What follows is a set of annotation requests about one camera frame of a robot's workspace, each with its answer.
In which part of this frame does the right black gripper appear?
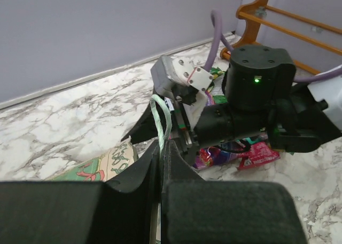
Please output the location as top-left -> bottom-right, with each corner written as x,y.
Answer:
121,101 -> 268,166

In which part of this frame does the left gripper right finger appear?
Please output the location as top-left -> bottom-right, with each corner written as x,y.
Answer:
161,140 -> 307,243

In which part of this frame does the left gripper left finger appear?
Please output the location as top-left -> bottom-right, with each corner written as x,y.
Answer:
1,142 -> 159,243

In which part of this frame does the green printed paper bag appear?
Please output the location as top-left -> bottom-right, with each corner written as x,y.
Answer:
50,94 -> 172,182

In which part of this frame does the red pink snack packet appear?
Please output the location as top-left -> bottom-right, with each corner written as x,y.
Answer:
237,137 -> 280,170

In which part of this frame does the yellow green snack packet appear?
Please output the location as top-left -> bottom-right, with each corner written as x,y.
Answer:
205,67 -> 227,106

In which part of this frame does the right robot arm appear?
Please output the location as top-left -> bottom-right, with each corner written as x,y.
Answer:
151,45 -> 341,162

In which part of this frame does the wooden tiered rack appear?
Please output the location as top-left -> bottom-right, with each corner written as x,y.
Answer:
233,0 -> 341,75

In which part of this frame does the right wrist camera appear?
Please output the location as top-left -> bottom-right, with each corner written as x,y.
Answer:
151,55 -> 213,98

